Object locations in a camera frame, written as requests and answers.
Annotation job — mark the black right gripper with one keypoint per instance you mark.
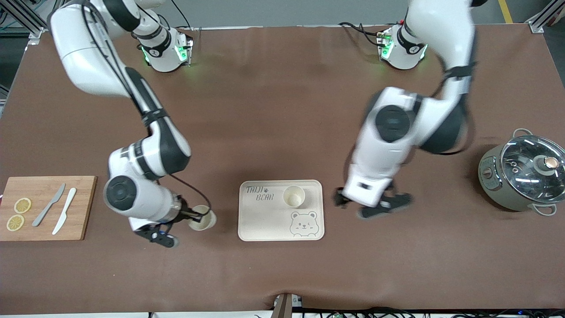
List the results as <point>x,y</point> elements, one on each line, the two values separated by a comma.
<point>186,215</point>

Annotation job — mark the white plastic cup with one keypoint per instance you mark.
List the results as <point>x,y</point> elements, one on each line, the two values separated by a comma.
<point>294,196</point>
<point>202,221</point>

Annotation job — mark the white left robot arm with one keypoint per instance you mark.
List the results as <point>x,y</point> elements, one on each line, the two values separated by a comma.
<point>441,26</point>

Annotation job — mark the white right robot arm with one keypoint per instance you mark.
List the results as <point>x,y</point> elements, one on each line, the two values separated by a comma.
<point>88,53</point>

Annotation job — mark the cream tray with bear print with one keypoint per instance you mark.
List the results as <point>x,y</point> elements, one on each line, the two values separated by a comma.
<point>269,221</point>

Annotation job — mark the bamboo cutting board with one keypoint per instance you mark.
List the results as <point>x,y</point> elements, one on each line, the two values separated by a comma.
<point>84,194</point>

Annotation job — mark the white plastic knife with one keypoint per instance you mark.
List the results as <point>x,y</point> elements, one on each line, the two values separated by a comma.
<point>64,212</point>

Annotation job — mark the grey plastic knife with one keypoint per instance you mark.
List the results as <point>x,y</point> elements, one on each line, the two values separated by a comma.
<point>47,206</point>

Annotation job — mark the green electric cooking pot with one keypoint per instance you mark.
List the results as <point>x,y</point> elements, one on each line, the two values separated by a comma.
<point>490,176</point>

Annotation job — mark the lemon slice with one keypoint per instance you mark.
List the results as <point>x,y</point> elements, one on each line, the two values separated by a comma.
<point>22,205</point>
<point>15,222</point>

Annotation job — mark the glass pot lid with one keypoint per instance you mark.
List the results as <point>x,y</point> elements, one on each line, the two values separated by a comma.
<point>525,172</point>

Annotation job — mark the aluminium frame profile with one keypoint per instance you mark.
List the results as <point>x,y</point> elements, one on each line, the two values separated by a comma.
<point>26,20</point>
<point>545,15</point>

